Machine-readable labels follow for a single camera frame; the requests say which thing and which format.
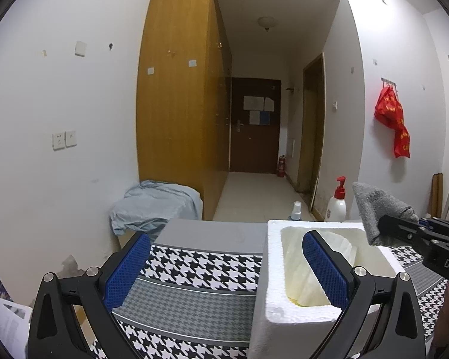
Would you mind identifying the grey sock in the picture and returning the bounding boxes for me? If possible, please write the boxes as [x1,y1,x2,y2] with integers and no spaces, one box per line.
[353,182,419,247]

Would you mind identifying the white towel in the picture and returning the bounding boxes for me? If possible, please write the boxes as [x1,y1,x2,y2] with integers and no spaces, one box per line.
[283,227,359,306]

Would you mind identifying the white styrofoam box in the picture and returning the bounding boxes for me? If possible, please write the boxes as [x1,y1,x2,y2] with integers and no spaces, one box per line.
[247,220,404,358]

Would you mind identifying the white pump lotion bottle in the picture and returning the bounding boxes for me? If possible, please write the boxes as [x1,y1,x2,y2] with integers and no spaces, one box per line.
[324,176,347,222]

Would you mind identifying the blue spray bottle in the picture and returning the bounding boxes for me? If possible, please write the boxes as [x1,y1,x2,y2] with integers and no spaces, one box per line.
[289,201,302,220]

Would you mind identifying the red hanging bags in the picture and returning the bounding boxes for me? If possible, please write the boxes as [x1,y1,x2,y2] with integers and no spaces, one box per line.
[374,83,410,158]

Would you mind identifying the houndstooth table mat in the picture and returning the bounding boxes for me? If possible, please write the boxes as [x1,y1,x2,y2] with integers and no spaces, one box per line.
[86,244,449,359]

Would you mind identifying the light blue crumpled cloth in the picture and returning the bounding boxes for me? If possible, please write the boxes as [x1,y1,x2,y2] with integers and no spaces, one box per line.
[109,180,204,240]

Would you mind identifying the red fire extinguisher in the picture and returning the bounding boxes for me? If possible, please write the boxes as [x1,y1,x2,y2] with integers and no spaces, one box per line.
[277,155,286,177]

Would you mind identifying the dark brown entrance door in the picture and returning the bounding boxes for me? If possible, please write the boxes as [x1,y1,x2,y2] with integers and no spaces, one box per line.
[230,77,281,174]

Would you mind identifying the ceiling lamp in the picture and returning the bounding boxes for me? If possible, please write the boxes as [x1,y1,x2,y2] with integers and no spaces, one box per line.
[257,16,278,32]

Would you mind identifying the wooden wardrobe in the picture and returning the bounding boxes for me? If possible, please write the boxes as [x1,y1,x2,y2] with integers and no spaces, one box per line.
[136,0,229,220]

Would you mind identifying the white wall switches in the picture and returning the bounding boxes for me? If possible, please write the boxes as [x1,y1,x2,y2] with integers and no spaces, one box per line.
[52,130,77,151]

